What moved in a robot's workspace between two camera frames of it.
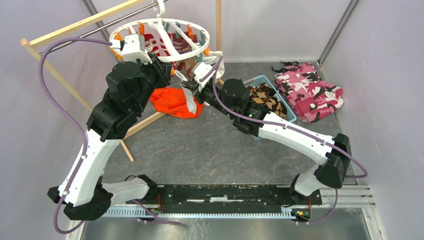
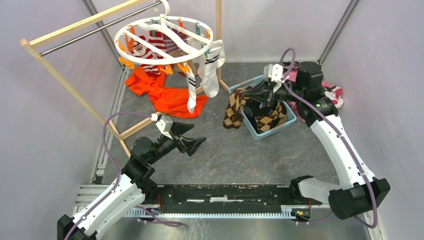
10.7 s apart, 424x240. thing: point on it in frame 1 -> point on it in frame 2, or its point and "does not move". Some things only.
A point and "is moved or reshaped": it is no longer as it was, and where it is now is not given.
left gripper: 163,70 -> 190,144
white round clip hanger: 166,39 does not move
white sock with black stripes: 213,59 is moved or reshaped
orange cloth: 172,100 does not move
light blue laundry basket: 257,81 does not move
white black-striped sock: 182,77 is moved or reshaped
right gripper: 196,90 -> 263,88
